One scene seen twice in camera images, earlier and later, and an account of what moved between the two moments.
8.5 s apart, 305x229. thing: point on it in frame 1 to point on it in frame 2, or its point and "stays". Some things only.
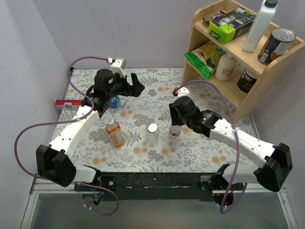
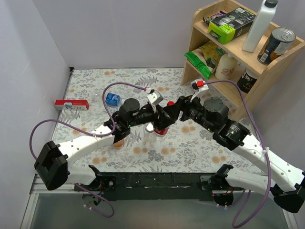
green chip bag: [205, 58] stays
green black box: [227, 27] stays
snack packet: [208, 19] stays
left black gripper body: [128, 85] to [158, 114]
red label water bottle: [175, 130] to [162, 132]
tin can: [279, 42] stays
